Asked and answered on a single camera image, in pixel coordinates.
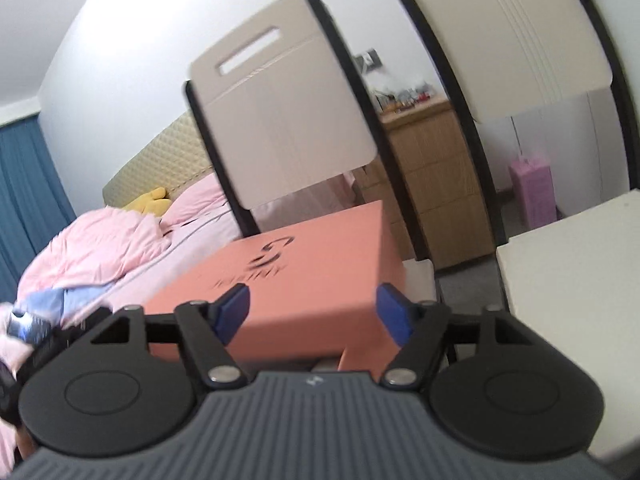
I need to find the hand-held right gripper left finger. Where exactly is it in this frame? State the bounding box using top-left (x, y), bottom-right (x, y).
top-left (89, 283), bottom-right (250, 389)

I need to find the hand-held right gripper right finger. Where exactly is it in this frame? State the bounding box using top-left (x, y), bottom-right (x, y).
top-left (375, 283), bottom-right (539, 389)

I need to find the pink cardboard box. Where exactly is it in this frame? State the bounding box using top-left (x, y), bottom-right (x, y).
top-left (339, 345), bottom-right (390, 375)

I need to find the pink box lid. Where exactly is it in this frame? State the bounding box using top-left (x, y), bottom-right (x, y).
top-left (144, 200), bottom-right (407, 362)

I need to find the light blue cloth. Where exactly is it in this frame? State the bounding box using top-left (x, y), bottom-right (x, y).
top-left (14, 284), bottom-right (118, 322)

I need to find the pink pillow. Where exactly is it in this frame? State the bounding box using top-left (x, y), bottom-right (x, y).
top-left (159, 172), bottom-right (242, 228)

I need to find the pink duvet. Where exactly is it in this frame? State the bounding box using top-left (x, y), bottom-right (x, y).
top-left (14, 207), bottom-right (176, 311)

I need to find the wooden dresser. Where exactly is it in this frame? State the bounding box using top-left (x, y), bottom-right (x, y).
top-left (352, 97), bottom-right (497, 269)

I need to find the yellow plush toy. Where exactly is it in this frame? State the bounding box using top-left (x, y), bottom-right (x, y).
top-left (122, 187), bottom-right (172, 217)

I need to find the blue curtain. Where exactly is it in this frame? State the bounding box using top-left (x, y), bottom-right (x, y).
top-left (0, 112), bottom-right (72, 302)

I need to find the beige quilted headboard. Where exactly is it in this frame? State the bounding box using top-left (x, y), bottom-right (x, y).
top-left (102, 110), bottom-right (217, 207)

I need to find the pink package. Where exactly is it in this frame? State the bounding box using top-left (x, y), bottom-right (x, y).
top-left (508, 154), bottom-right (559, 231)

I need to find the cluster of small trinkets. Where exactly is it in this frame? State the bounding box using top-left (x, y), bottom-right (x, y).
top-left (372, 81), bottom-right (443, 114)

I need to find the cream chair with black frame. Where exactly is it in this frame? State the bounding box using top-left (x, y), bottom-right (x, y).
top-left (381, 0), bottom-right (640, 462)
top-left (184, 0), bottom-right (442, 307)

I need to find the grey wall switch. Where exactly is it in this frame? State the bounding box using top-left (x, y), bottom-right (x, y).
top-left (354, 48), bottom-right (384, 74)

